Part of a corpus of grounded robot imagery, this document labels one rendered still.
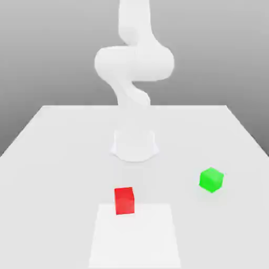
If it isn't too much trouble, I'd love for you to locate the small red cube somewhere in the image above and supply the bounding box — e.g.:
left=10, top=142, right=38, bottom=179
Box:
left=113, top=186, right=136, bottom=216

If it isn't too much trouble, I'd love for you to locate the small green cube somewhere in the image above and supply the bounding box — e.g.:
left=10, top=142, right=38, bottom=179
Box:
left=198, top=167, right=225, bottom=194

